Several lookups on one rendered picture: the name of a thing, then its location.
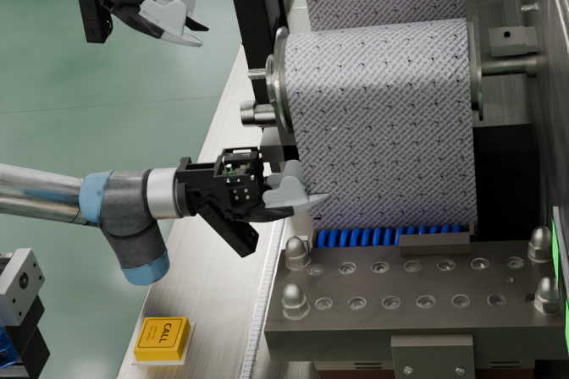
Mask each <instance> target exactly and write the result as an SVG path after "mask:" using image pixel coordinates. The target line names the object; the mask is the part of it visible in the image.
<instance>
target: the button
mask: <svg viewBox="0 0 569 379"><path fill-rule="evenodd" d="M190 329H191V325H190V323H189V320H188V317H186V316H180V317H147V318H145V320H144V322H143V325H142V327H141V331H140V334H139V336H138V338H137V341H136V344H135V347H134V350H133V352H134V355H135V358H136V360H137V361H155V360H181V357H182V354H183V351H184V348H185V343H186V340H187V338H188V334H189V331H190Z"/></svg>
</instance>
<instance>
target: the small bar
mask: <svg viewBox="0 0 569 379"><path fill-rule="evenodd" d="M399 249H400V255H439V254H463V253H470V236H469V232H466V233H425V234H403V235H400V239H399Z"/></svg>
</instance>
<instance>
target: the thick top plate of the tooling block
mask: <svg viewBox="0 0 569 379"><path fill-rule="evenodd" d="M529 241H530V240H509V241H486V242H470V253H463V254H439V255H400V249H399V245H398V244H397V245H374V246H352V247H328V248H311V252H310V253H308V255H309V256H310V257H311V264H310V265H309V267H307V268H306V269H304V270H301V271H297V272H295V271H291V270H289V269H288V268H287V267H286V265H285V249H283V250H280V253H279V261H278V265H277V269H276V273H275V277H274V281H273V289H272V293H271V297H270V301H269V305H268V313H267V316H266V321H265V325H264V329H263V332H264V336H265V339H266V343H267V346H268V352H269V355H270V359H271V361H272V362H306V361H393V357H392V351H391V335H399V334H452V333H472V340H473V353H474V360H569V354H568V349H567V344H566V334H565V328H564V323H563V318H562V313H560V314H559V315H556V316H545V315H542V314H540V313H538V312H537V311H536V310H535V308H534V301H535V293H536V292H537V290H538V286H539V282H540V280H541V279H542V278H544V277H548V276H551V277H554V278H556V275H555V266H554V261H551V262H548V263H537V262H534V261H532V260H530V259H529V257H528V242H529ZM291 283H294V284H297V285H298V286H300V288H301V289H302V292H303V294H304V295H305V297H306V298H307V303H308V304H309V305H310V313H309V315H308V316H307V317H305V318H304V319H302V320H299V321H290V320H288V319H286V318H285V317H284V315H283V309H284V308H283V305H282V299H283V291H284V289H285V287H286V286H287V285H288V284H291Z"/></svg>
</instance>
